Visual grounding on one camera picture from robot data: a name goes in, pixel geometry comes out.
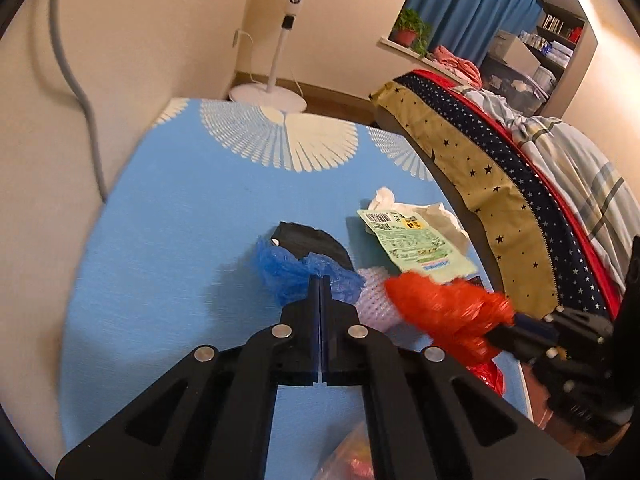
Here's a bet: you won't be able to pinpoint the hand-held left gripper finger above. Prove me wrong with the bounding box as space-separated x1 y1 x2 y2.
55 276 321 480
320 276 586 480

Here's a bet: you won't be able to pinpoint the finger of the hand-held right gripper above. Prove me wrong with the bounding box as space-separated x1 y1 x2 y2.
487 314 563 359

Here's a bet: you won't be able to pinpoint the blue foam net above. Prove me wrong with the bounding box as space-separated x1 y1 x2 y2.
255 237 366 311

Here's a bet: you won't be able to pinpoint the black wrapper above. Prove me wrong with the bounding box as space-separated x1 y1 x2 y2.
270 221 355 271

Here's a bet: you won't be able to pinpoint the red foam net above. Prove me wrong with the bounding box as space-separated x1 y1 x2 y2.
384 270 516 366

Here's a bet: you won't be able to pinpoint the green printed packet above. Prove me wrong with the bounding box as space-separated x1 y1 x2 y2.
357 209 478 283

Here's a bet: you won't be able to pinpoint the red plastic bag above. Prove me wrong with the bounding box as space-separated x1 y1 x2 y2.
467 360 507 398

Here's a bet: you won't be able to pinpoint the clear bag with red contents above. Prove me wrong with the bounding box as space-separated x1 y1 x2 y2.
310 420 376 480

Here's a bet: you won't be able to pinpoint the navy star-print blanket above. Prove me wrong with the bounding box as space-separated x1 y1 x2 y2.
395 71 626 321

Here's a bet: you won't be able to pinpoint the bed with star blanket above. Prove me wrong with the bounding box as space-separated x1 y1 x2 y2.
370 80 561 318

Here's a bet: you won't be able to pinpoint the striped duvet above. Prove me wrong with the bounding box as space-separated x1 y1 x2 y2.
452 82 640 296

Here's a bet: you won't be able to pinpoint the clear storage box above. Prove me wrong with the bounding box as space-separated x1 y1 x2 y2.
487 65 558 116

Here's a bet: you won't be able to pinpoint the white cardboard box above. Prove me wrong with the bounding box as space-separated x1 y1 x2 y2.
487 30 543 78

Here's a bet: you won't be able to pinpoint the pink folded clothes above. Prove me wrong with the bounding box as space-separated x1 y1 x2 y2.
430 45 483 86

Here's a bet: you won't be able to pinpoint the white standing fan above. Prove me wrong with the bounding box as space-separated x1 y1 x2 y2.
227 0 373 115

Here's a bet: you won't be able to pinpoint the dark bookshelf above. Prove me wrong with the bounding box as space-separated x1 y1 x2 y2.
517 2 586 68

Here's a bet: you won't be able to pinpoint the potted green plant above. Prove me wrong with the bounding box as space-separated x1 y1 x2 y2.
392 7 433 58

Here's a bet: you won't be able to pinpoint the blue curtain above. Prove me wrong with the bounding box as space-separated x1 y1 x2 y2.
410 0 546 68

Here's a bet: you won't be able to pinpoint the grey wall cable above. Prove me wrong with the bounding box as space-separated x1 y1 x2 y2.
47 0 108 201

